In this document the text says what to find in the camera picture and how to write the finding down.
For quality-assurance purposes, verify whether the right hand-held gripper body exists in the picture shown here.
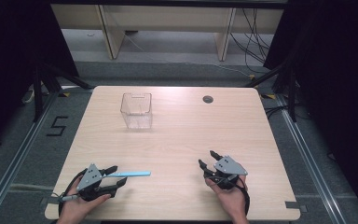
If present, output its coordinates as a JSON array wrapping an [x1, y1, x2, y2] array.
[[204, 155, 249, 190]]

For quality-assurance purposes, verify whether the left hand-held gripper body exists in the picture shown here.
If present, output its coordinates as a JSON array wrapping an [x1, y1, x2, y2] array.
[[76, 163, 117, 202]]

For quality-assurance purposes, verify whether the light blue plastic stick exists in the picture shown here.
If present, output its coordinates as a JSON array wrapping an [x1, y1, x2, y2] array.
[[104, 170, 152, 178]]

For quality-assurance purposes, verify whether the person's right hand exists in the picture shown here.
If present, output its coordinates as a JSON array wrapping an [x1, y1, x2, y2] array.
[[205, 175, 250, 224]]

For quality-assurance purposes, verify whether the person's left hand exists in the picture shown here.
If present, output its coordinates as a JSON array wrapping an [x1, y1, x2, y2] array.
[[57, 192, 112, 224]]

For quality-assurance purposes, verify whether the clear plastic container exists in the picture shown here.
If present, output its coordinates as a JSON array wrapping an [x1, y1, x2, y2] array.
[[119, 91, 154, 131]]

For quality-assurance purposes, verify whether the grey tape strip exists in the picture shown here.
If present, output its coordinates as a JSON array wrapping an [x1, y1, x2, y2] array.
[[284, 201, 308, 214]]

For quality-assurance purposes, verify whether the black metal stand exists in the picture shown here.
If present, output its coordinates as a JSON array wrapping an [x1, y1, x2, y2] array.
[[244, 61, 298, 123], [32, 61, 91, 123]]

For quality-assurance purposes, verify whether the black curtain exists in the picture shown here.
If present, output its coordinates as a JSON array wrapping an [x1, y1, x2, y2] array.
[[262, 0, 358, 224], [0, 0, 80, 157]]

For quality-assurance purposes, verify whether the beige wooden bench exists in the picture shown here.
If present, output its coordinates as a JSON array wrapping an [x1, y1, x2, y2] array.
[[50, 4, 284, 62]]

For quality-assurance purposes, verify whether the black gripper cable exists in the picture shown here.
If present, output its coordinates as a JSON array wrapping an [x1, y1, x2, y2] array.
[[57, 167, 89, 217], [235, 181, 252, 217]]

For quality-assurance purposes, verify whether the silver cable plug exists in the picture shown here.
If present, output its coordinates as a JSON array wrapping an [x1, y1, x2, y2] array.
[[59, 194, 81, 203]]

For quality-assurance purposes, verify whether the grey metal floor rail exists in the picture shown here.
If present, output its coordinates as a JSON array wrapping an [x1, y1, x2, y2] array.
[[0, 92, 59, 220], [274, 93, 348, 224]]

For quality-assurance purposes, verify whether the thin white floor cable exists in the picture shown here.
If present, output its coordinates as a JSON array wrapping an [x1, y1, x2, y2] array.
[[122, 32, 254, 78]]

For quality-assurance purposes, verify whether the bundle of black floor cables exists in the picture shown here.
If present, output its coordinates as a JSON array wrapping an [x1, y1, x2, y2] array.
[[228, 7, 275, 75]]

